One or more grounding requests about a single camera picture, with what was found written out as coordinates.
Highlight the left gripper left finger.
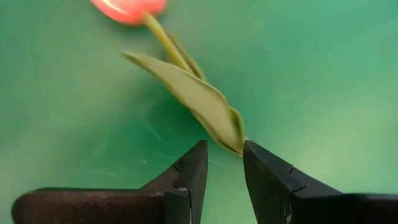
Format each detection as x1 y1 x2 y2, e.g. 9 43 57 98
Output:
11 139 208 224

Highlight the pale pink artificial tulip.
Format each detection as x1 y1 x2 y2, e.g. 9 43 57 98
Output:
90 0 248 156

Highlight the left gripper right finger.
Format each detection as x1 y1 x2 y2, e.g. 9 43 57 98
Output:
243 139 398 224

